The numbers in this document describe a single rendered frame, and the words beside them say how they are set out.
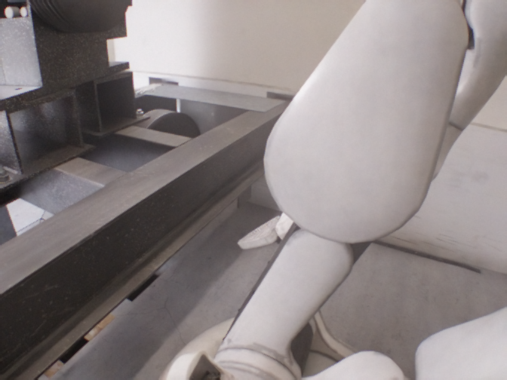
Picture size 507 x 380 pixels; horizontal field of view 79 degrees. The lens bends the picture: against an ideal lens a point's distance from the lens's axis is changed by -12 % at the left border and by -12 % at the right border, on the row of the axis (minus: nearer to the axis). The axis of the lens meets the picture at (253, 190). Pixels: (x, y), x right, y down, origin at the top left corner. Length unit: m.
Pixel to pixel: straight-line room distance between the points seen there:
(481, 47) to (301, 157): 0.37
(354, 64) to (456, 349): 0.22
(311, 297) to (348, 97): 0.27
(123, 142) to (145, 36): 1.12
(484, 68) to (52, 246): 0.85
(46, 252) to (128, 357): 0.69
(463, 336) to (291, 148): 0.20
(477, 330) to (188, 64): 2.06
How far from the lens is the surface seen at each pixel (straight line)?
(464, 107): 0.61
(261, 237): 0.75
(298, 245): 0.41
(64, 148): 1.28
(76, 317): 0.96
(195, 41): 2.13
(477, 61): 0.60
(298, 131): 0.31
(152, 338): 1.41
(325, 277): 0.43
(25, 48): 1.18
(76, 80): 1.27
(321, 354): 0.76
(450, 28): 0.29
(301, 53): 1.83
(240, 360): 0.56
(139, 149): 1.33
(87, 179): 1.05
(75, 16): 1.09
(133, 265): 1.06
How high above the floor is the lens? 1.10
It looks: 29 degrees down
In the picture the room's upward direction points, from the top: 3 degrees clockwise
